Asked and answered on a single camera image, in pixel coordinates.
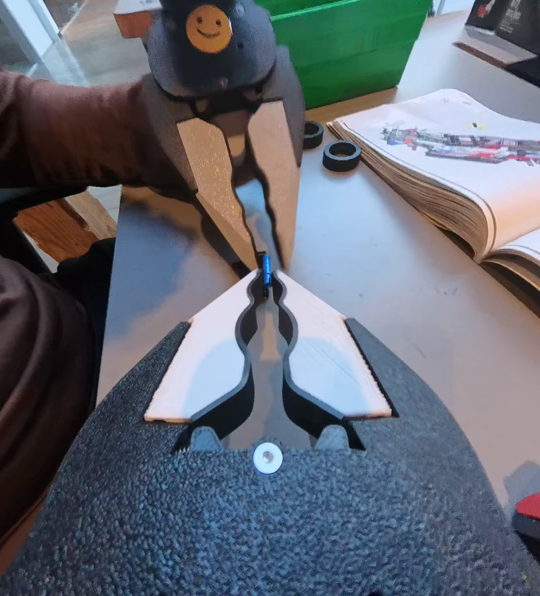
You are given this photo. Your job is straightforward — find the thick instruction booklet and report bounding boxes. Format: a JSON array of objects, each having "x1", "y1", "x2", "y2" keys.
[{"x1": 327, "y1": 88, "x2": 540, "y2": 341}]

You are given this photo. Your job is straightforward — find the black office chair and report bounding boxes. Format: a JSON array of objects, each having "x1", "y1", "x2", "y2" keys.
[{"x1": 0, "y1": 186, "x2": 117, "y2": 275}]

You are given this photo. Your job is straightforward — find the toy car kit box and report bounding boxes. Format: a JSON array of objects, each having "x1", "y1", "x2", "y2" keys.
[{"x1": 454, "y1": 0, "x2": 540, "y2": 94}]

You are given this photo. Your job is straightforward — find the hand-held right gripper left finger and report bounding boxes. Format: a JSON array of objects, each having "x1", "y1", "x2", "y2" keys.
[{"x1": 144, "y1": 269, "x2": 257, "y2": 438}]

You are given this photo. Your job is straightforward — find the person's brown shirt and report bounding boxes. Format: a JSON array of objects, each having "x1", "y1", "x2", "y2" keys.
[{"x1": 0, "y1": 196, "x2": 107, "y2": 583}]

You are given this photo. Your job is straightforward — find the green plastic bin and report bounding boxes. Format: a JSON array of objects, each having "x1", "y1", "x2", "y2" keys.
[{"x1": 256, "y1": 0, "x2": 433, "y2": 110}]

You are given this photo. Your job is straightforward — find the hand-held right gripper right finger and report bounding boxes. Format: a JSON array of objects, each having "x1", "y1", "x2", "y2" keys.
[{"x1": 274, "y1": 271, "x2": 393, "y2": 436}]

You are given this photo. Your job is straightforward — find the person's left forearm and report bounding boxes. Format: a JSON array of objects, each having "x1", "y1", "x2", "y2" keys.
[{"x1": 0, "y1": 51, "x2": 191, "y2": 196}]

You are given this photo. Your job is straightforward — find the person's black trousers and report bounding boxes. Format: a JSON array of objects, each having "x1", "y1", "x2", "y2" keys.
[{"x1": 56, "y1": 237, "x2": 117, "y2": 354}]

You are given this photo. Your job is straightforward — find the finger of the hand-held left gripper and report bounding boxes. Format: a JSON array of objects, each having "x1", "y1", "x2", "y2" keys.
[
  {"x1": 177, "y1": 117, "x2": 259, "y2": 271},
  {"x1": 247, "y1": 100, "x2": 302, "y2": 271}
]

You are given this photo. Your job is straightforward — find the grey desk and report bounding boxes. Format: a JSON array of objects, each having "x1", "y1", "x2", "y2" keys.
[{"x1": 98, "y1": 9, "x2": 540, "y2": 513}]

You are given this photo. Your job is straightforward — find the glass railing panel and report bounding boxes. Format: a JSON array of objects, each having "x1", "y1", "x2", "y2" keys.
[{"x1": 0, "y1": 0, "x2": 84, "y2": 84}]

